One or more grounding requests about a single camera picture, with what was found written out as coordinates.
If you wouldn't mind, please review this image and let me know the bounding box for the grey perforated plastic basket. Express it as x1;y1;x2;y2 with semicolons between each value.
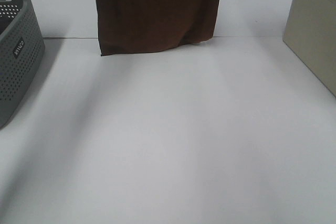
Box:
1;0;45;127

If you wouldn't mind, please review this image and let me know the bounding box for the brown towel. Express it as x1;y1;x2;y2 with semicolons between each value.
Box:
96;0;219;56

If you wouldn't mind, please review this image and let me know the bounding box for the beige storage box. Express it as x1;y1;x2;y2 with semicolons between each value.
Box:
282;0;335;94

